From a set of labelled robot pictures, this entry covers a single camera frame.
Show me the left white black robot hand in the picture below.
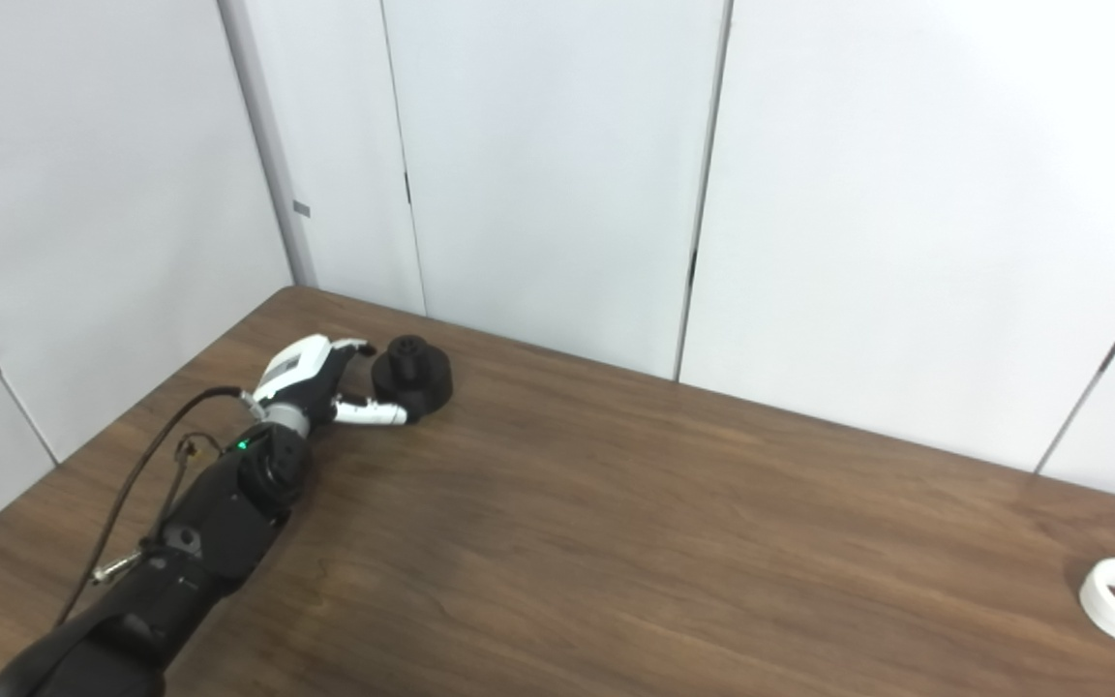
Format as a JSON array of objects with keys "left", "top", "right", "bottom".
[{"left": 250, "top": 334, "right": 410, "bottom": 428}]

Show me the round black plastic part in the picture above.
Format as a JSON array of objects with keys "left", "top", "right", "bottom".
[{"left": 370, "top": 335, "right": 454, "bottom": 423}]

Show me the thin black wrist wire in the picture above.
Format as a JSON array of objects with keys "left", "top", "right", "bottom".
[{"left": 168, "top": 433, "right": 226, "bottom": 490}]

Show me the grey partition corner post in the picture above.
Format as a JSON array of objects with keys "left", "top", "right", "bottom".
[{"left": 217, "top": 0, "right": 317, "bottom": 289}]

